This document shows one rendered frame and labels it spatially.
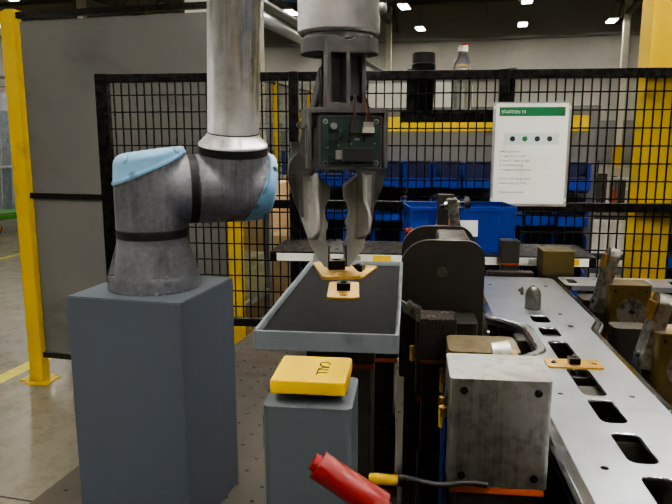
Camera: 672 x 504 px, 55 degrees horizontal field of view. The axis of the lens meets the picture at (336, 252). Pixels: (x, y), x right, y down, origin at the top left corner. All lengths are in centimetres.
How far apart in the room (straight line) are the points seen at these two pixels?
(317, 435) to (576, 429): 42
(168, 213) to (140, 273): 10
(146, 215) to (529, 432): 66
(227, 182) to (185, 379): 32
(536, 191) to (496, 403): 141
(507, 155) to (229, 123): 113
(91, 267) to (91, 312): 259
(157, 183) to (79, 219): 262
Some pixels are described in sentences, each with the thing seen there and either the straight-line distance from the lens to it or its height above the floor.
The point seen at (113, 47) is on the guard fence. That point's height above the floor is 179.
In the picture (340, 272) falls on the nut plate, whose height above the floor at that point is 122.
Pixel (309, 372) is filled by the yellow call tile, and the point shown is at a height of 116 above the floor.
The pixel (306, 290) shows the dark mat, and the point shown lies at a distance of 80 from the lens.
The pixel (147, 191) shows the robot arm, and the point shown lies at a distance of 105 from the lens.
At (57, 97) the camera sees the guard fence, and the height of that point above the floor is 156.
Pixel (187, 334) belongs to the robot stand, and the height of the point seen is 105.
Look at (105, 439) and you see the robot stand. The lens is 115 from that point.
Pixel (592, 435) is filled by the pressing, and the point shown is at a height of 100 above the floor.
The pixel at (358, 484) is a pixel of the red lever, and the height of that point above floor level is 112.
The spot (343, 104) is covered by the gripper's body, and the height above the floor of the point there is 137.
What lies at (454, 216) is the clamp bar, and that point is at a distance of 145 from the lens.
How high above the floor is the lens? 134
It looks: 10 degrees down
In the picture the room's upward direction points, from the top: straight up
